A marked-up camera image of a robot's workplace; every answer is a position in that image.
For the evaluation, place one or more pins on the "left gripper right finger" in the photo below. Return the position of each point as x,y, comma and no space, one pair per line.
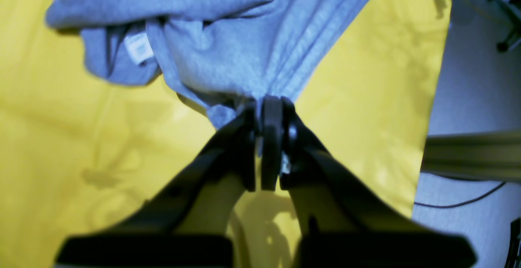
343,223

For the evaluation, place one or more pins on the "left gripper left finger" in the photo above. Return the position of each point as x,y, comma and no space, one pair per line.
185,224

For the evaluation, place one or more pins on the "grey t-shirt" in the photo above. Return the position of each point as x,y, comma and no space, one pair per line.
215,53

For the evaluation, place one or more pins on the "yellow tablecloth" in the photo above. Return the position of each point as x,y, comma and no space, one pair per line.
78,154

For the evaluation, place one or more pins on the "black caster wheel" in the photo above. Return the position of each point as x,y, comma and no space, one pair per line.
512,12

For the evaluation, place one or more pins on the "aluminium frame rail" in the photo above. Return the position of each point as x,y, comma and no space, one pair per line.
493,156

